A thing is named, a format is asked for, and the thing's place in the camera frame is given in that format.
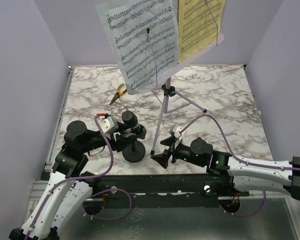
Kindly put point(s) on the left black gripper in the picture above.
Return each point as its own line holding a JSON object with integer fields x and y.
{"x": 122, "y": 140}

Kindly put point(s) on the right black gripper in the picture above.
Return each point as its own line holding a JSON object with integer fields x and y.
{"x": 174, "y": 149}

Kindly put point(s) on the black microphone desk stand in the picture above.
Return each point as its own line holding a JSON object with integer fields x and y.
{"x": 135, "y": 151}

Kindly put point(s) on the black microphone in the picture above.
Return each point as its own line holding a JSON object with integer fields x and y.
{"x": 131, "y": 121}

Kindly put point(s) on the white sheet music page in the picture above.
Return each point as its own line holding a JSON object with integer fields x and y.
{"x": 143, "y": 35}

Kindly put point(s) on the yellow sheet music page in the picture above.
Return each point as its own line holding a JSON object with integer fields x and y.
{"x": 199, "y": 24}

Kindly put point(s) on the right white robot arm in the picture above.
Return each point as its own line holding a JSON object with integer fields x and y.
{"x": 238, "y": 173}

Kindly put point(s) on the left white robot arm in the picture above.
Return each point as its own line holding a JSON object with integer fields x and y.
{"x": 68, "y": 187}

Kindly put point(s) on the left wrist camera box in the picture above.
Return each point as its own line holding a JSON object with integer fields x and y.
{"x": 108, "y": 124}

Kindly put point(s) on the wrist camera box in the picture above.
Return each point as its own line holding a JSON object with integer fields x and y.
{"x": 176, "y": 132}
{"x": 108, "y": 124}

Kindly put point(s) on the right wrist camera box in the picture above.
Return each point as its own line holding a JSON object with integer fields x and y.
{"x": 176, "y": 132}

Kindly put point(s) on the yellow handled pliers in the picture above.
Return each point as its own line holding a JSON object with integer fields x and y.
{"x": 119, "y": 93}

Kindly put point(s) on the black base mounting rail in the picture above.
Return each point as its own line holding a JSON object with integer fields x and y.
{"x": 157, "y": 191}

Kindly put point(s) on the aluminium extrusion rail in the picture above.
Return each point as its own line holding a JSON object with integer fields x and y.
{"x": 38, "y": 189}

